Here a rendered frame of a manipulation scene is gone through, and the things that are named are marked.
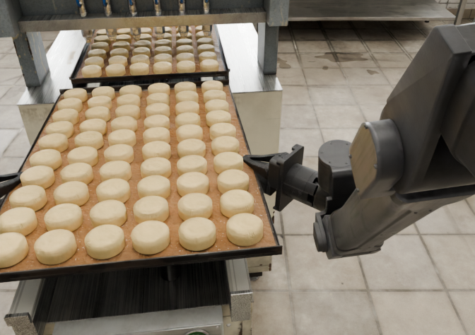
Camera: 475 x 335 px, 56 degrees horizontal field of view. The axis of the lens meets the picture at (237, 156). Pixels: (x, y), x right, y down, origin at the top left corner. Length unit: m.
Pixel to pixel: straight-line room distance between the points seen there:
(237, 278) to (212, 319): 0.07
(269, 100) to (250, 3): 0.27
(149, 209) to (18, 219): 0.18
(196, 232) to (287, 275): 1.27
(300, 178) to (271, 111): 0.61
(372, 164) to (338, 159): 0.35
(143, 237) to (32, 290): 0.18
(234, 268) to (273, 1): 0.72
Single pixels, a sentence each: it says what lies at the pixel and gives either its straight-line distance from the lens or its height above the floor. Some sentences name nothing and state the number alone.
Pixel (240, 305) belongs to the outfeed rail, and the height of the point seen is 0.88.
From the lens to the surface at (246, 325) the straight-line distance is 0.75.
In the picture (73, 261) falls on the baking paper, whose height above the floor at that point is 0.96.
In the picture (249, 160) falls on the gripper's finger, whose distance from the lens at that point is 0.77.
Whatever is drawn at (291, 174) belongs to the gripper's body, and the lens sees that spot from 0.71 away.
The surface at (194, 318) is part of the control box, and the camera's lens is 0.69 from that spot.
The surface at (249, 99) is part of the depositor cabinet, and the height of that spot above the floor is 0.82.
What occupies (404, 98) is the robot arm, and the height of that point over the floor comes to 1.28.
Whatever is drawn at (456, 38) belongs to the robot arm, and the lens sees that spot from 0.22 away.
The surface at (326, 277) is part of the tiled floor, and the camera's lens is 1.86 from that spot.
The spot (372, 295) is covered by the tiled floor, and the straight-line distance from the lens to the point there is 1.85.
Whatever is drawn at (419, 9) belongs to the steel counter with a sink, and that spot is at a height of 0.23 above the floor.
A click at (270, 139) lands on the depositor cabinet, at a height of 0.68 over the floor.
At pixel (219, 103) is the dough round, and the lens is 0.95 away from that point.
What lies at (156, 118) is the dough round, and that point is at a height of 0.96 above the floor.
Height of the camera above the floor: 1.40
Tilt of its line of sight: 35 degrees down
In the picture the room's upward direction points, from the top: straight up
